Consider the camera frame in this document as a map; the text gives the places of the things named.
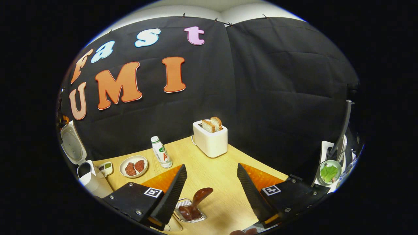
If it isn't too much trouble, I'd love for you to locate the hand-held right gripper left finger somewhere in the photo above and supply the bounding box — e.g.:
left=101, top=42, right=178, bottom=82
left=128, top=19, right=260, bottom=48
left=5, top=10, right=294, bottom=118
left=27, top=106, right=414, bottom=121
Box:
left=103, top=164, right=187, bottom=230

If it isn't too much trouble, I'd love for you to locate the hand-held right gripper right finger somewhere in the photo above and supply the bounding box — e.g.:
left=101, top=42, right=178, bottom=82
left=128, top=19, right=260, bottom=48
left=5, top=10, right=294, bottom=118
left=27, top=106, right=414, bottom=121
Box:
left=237, top=163, right=330, bottom=228

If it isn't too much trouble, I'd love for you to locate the brown wooden spoon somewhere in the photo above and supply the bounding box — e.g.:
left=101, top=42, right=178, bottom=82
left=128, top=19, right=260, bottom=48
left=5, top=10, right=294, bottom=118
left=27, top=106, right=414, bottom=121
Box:
left=179, top=187, right=214, bottom=220

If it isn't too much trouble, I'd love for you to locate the metal wire chopstick holder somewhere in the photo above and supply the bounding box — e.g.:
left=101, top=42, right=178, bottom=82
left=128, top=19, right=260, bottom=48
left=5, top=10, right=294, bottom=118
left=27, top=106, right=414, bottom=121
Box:
left=173, top=198, right=207, bottom=224

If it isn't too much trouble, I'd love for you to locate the white rice cooker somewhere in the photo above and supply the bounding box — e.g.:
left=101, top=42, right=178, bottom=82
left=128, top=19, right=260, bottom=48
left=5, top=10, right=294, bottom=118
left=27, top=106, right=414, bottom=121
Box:
left=60, top=121, right=113, bottom=198

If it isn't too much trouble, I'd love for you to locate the clear rice container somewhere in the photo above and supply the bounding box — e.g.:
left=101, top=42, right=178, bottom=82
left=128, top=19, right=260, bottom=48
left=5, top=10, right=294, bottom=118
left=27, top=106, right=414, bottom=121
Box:
left=163, top=215, right=183, bottom=232

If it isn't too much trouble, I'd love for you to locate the white drink bottle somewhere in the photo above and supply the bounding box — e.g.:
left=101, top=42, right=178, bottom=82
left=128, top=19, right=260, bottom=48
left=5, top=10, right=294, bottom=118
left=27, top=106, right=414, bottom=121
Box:
left=151, top=136, right=173, bottom=169

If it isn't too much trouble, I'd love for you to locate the white round plate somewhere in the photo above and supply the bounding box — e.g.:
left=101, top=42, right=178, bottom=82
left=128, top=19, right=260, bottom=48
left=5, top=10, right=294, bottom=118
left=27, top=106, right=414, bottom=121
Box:
left=120, top=155, right=149, bottom=178

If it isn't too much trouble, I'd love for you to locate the white divided seasoning dish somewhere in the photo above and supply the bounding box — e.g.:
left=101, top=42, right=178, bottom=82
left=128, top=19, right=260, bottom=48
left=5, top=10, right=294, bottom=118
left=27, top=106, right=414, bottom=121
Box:
left=98, top=161, right=114, bottom=178

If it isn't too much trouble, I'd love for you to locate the white toaster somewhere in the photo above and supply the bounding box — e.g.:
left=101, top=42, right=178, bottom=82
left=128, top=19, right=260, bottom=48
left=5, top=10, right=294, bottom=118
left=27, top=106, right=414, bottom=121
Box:
left=191, top=120, right=228, bottom=158

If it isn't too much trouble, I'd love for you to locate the bowl of green vegetables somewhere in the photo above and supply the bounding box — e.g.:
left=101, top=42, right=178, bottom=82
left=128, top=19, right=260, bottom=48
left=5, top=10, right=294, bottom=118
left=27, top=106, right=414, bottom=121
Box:
left=319, top=160, right=343, bottom=186

